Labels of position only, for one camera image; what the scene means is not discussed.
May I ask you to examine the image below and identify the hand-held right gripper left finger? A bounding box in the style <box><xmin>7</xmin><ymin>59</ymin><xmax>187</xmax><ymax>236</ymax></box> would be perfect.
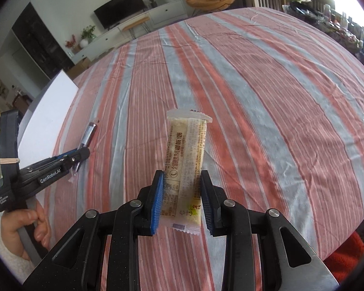
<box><xmin>23</xmin><ymin>170</ymin><xmax>165</xmax><ymax>291</ymax></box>

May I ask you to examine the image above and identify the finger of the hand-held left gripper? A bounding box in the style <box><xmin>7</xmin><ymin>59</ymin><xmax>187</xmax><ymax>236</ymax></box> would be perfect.
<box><xmin>50</xmin><ymin>150</ymin><xmax>79</xmax><ymax>160</ymax></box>
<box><xmin>67</xmin><ymin>148</ymin><xmax>90</xmax><ymax>167</ymax></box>

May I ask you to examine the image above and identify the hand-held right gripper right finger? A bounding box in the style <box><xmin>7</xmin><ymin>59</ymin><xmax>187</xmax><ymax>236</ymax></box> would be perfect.
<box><xmin>200</xmin><ymin>170</ymin><xmax>342</xmax><ymax>291</ymax></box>

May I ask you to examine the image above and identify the silver stick packet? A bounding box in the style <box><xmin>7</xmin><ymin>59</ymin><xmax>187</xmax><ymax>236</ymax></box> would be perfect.
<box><xmin>70</xmin><ymin>121</ymin><xmax>100</xmax><ymax>178</ymax></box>

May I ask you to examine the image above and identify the white cardboard box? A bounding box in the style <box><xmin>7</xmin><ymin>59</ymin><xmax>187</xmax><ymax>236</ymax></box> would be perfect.
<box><xmin>17</xmin><ymin>70</ymin><xmax>79</xmax><ymax>201</ymax></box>

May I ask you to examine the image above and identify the beige snack packet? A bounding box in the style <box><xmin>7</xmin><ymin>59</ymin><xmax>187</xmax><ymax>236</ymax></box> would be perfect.
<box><xmin>164</xmin><ymin>109</ymin><xmax>212</xmax><ymax>235</ymax></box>

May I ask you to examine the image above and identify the person's left forearm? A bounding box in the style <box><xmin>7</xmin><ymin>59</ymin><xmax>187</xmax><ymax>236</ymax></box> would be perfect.
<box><xmin>0</xmin><ymin>236</ymin><xmax>37</xmax><ymax>282</ymax></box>

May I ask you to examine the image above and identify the person's left hand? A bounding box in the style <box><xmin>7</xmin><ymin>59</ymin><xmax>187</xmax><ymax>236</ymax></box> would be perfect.
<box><xmin>0</xmin><ymin>208</ymin><xmax>50</xmax><ymax>261</ymax></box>

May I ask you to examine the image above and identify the brown wooden chair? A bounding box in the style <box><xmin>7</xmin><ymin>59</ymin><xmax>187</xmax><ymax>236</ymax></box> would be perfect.
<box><xmin>12</xmin><ymin>94</ymin><xmax>32</xmax><ymax>113</ymax></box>

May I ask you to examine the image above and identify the brown cardboard box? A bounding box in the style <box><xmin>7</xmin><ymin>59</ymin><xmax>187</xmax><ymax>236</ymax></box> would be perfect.
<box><xmin>67</xmin><ymin>57</ymin><xmax>91</xmax><ymax>78</ymax></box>

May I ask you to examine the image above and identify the black glass cabinet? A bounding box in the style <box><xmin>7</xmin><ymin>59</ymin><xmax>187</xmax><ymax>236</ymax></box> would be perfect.
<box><xmin>11</xmin><ymin>1</ymin><xmax>75</xmax><ymax>81</ymax></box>

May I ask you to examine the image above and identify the striped tablecloth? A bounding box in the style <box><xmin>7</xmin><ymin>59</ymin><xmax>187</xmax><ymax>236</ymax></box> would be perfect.
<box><xmin>42</xmin><ymin>6</ymin><xmax>364</xmax><ymax>291</ymax></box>

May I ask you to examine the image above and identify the leafy green plant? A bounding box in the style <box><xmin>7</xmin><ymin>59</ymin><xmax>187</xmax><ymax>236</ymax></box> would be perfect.
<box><xmin>80</xmin><ymin>25</ymin><xmax>97</xmax><ymax>44</ymax></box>

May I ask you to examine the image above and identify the wooden bench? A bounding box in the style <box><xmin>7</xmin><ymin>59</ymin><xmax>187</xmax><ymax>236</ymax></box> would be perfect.
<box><xmin>121</xmin><ymin>16</ymin><xmax>150</xmax><ymax>38</ymax></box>

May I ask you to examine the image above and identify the red garment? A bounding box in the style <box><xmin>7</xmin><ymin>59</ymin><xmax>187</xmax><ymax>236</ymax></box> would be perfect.
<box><xmin>323</xmin><ymin>230</ymin><xmax>364</xmax><ymax>282</ymax></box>

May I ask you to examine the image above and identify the black television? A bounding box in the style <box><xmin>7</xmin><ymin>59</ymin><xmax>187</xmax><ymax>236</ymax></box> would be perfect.
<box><xmin>93</xmin><ymin>0</ymin><xmax>146</xmax><ymax>31</ymax></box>

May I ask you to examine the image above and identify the white television cabinet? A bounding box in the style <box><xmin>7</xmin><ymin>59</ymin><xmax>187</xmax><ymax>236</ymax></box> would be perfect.
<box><xmin>76</xmin><ymin>3</ymin><xmax>189</xmax><ymax>55</ymax></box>

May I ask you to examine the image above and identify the clutter of jars and bottles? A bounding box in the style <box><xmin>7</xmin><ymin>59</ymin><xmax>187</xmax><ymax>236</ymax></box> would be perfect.
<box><xmin>283</xmin><ymin>0</ymin><xmax>364</xmax><ymax>64</ymax></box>

